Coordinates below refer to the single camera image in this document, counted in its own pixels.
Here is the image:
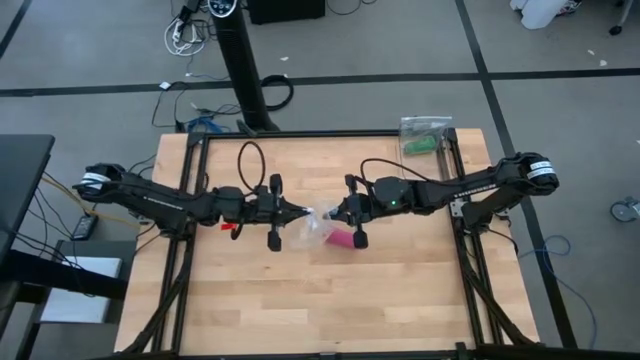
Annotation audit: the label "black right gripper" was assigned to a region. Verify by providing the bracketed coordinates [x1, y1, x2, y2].
[323, 174, 376, 250]

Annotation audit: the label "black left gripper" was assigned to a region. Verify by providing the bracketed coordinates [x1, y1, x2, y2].
[244, 173, 314, 253]

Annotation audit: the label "clear plastic bag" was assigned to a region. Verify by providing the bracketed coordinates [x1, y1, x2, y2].
[287, 199, 347, 254]

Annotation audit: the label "green bandage roll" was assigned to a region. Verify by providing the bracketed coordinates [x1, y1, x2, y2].
[403, 135, 438, 156]

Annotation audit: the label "clear bag with green bandage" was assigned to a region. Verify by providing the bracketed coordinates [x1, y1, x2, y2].
[400, 116, 453, 157]

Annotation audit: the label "black tower fan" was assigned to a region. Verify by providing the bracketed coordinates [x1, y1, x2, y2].
[207, 0, 281, 134]

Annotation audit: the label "black box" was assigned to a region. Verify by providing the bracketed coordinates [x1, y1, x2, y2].
[246, 0, 327, 26]

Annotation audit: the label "black power adapter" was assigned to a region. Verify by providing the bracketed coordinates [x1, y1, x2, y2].
[71, 213, 100, 242]

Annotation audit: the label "white box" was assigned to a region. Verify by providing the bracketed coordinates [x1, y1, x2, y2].
[38, 254, 124, 325]

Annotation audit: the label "black side desk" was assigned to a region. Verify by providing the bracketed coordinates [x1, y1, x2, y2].
[0, 133, 130, 360]

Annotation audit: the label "grey caster wheel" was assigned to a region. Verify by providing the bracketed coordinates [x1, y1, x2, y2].
[609, 196, 640, 224]

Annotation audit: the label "black office chair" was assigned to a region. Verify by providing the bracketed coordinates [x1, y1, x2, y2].
[608, 0, 640, 36]

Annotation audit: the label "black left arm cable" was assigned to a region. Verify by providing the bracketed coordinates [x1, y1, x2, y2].
[236, 140, 267, 194]

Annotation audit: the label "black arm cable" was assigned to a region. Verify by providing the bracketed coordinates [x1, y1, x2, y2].
[236, 140, 267, 194]
[359, 157, 432, 187]

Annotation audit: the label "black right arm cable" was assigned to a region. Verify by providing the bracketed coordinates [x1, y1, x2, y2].
[359, 157, 432, 187]

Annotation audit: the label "black cable coil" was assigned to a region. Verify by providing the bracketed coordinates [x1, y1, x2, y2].
[259, 73, 296, 112]

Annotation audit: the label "black aluminium table frame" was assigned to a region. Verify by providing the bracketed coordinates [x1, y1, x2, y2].
[119, 127, 540, 360]

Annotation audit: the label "short blue cable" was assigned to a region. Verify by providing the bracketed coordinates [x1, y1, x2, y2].
[185, 115, 219, 135]

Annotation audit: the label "white power strip cables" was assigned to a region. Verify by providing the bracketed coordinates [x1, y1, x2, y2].
[163, 16, 208, 58]

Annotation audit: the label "long blue cable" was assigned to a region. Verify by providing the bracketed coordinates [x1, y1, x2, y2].
[517, 233, 599, 351]

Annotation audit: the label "yellow floor cable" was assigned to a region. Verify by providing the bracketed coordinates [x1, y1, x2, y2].
[41, 174, 142, 227]

